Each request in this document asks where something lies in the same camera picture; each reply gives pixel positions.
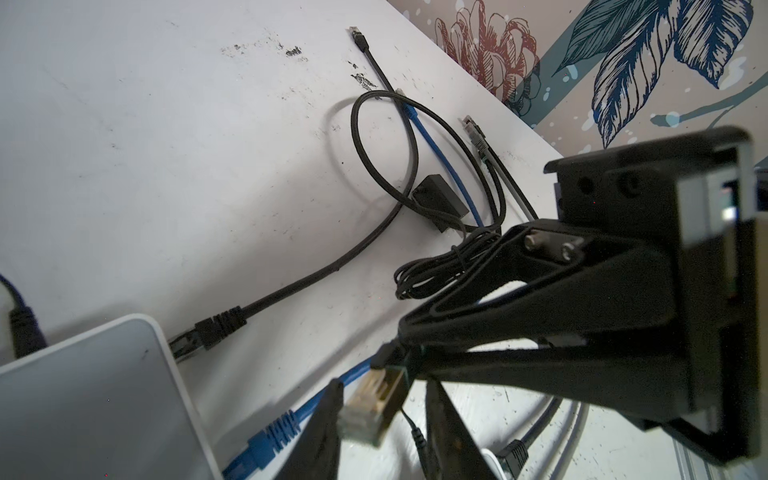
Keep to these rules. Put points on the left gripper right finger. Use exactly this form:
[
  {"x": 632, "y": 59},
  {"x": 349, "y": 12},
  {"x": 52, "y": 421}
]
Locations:
[{"x": 451, "y": 451}]

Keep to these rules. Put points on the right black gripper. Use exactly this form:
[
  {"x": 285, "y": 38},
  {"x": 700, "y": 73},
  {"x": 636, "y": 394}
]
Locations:
[{"x": 663, "y": 286}]

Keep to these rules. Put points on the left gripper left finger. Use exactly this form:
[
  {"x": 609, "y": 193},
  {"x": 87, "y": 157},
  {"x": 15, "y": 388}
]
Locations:
[{"x": 316, "y": 455}]

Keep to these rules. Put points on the white network switch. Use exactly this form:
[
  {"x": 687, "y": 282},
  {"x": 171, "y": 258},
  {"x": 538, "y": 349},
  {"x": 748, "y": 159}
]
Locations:
[{"x": 108, "y": 403}]

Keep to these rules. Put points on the black power adapter with cord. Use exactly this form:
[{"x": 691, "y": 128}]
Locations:
[{"x": 26, "y": 335}]

